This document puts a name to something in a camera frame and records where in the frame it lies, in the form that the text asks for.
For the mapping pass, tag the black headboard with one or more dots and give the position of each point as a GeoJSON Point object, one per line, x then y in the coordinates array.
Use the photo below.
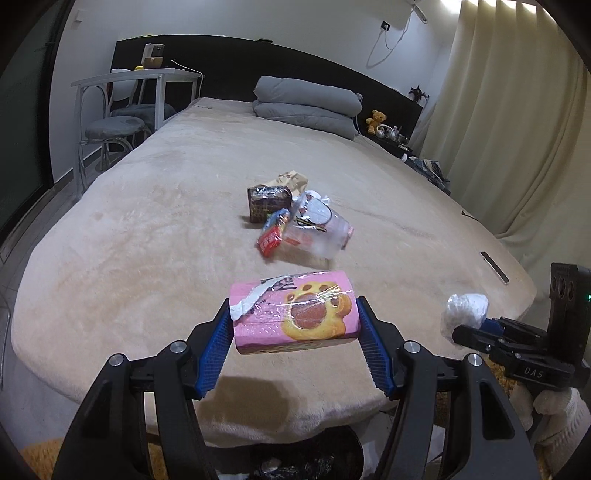
{"type": "Point", "coordinates": [231, 69]}

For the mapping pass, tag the white blue red packet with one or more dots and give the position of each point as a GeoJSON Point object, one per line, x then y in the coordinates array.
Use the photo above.
{"type": "Point", "coordinates": [270, 240]}

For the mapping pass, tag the white plastic wrap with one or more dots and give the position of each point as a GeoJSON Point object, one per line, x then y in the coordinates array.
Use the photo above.
{"type": "Point", "coordinates": [461, 309]}

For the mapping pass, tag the person's right hand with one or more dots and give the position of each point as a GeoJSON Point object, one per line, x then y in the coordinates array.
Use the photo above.
{"type": "Point", "coordinates": [558, 429]}

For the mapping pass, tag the brown teddy bear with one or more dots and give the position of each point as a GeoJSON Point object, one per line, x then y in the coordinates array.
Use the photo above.
{"type": "Point", "coordinates": [376, 121]}

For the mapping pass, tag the black nightstand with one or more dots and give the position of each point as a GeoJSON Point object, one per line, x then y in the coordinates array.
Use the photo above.
{"type": "Point", "coordinates": [392, 146]}

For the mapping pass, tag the clear plastic bag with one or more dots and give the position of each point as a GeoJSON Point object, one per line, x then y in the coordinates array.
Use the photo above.
{"type": "Point", "coordinates": [318, 230]}

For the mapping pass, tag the white chair with grey cushion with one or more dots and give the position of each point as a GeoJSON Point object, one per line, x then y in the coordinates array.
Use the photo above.
{"type": "Point", "coordinates": [122, 90]}

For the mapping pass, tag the black flat bar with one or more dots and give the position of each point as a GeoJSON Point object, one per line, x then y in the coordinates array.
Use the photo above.
{"type": "Point", "coordinates": [495, 267]}

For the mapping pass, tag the pink snack box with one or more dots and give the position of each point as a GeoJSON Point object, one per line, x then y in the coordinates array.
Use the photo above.
{"type": "Point", "coordinates": [295, 318]}

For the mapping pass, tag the white headphones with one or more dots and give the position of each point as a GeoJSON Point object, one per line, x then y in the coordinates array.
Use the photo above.
{"type": "Point", "coordinates": [385, 132]}

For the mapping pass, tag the beige box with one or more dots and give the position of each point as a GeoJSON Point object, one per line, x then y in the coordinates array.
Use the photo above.
{"type": "Point", "coordinates": [153, 55]}

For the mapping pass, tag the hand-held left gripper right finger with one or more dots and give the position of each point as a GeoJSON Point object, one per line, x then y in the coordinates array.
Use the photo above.
{"type": "Point", "coordinates": [374, 350]}

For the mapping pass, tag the bed with beige blanket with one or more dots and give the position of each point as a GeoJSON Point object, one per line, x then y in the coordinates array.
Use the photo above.
{"type": "Point", "coordinates": [161, 254]}

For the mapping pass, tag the cream curtain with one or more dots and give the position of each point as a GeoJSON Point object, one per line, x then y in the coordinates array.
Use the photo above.
{"type": "Point", "coordinates": [508, 115]}

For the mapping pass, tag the white desk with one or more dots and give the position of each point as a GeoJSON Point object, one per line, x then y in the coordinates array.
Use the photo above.
{"type": "Point", "coordinates": [138, 74]}

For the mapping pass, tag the chrome stool with grey cushion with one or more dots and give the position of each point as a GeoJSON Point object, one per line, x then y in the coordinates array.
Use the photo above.
{"type": "Point", "coordinates": [113, 125]}

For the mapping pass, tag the brown paper bag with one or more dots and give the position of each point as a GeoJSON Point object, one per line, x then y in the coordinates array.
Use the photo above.
{"type": "Point", "coordinates": [293, 181]}

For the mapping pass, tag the denim clothes pile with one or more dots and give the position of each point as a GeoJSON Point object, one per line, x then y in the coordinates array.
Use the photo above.
{"type": "Point", "coordinates": [431, 173]}

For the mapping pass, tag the dark brown snack wrapper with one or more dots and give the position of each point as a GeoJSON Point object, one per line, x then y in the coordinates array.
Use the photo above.
{"type": "Point", "coordinates": [268, 203]}

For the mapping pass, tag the dark glass door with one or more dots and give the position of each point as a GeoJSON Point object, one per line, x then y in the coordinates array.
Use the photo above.
{"type": "Point", "coordinates": [23, 138]}

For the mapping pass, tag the black trash bin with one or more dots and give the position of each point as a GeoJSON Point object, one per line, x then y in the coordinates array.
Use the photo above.
{"type": "Point", "coordinates": [323, 450]}

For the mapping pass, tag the grey pillow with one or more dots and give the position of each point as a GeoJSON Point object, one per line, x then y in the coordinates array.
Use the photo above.
{"type": "Point", "coordinates": [300, 92]}
{"type": "Point", "coordinates": [300, 120]}

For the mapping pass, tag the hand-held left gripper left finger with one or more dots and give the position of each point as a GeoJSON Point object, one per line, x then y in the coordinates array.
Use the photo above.
{"type": "Point", "coordinates": [214, 350]}

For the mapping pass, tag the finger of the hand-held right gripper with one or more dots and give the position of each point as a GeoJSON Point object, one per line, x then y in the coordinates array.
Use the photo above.
{"type": "Point", "coordinates": [491, 325]}
{"type": "Point", "coordinates": [475, 339]}

